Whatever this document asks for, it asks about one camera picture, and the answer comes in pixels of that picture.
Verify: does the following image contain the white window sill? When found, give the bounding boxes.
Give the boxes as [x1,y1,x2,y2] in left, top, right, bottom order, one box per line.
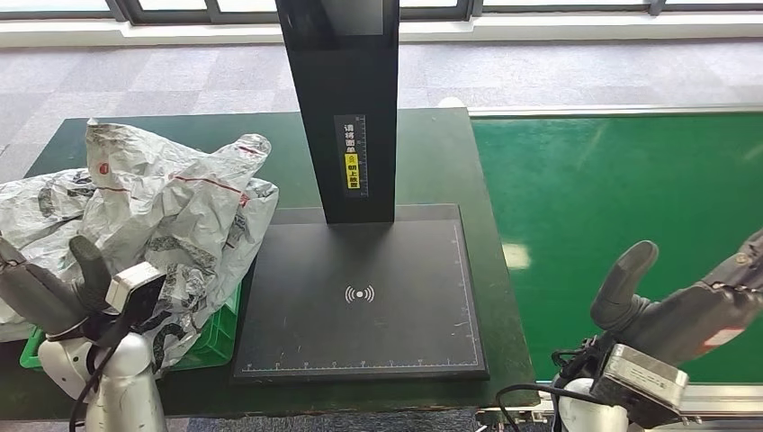
[0,12,763,46]

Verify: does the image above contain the black window frame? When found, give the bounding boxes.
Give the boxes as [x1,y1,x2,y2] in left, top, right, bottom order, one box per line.
[0,0,763,23]

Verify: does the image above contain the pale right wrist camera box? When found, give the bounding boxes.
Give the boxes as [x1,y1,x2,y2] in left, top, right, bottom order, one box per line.
[588,344,691,430]

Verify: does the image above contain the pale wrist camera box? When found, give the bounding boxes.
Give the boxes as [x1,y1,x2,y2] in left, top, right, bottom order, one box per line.
[104,261,167,337]
[588,344,691,430]

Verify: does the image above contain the white parcel bag red streaks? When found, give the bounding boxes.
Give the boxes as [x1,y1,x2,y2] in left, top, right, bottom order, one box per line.
[76,117,273,282]

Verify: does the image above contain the black inbound scanner machine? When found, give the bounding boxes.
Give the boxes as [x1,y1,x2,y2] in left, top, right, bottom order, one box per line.
[230,0,490,383]

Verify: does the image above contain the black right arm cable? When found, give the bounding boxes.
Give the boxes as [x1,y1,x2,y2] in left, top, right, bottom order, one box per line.
[494,348,615,432]

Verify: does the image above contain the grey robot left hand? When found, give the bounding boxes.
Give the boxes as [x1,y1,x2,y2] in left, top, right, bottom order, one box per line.
[0,235,114,339]

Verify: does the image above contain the green conveyor belt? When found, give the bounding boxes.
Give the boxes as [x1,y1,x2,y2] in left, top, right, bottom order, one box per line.
[471,112,763,383]

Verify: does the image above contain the grey parcel bag black print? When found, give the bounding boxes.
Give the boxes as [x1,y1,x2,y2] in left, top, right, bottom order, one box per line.
[0,167,100,344]

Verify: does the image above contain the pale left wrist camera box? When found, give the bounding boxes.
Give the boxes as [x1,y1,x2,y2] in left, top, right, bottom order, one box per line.
[104,261,167,337]

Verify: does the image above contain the green plastic crate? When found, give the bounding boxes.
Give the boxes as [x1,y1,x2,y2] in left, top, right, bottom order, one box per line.
[19,283,244,374]

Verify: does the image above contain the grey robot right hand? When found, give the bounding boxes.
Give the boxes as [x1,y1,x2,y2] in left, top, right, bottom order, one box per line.
[589,229,763,366]

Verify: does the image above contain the black yellow label sticker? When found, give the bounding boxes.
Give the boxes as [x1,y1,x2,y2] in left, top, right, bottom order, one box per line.
[333,112,369,198]

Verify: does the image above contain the aluminium conveyor frame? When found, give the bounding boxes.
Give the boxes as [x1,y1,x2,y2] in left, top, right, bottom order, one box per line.
[437,96,763,432]

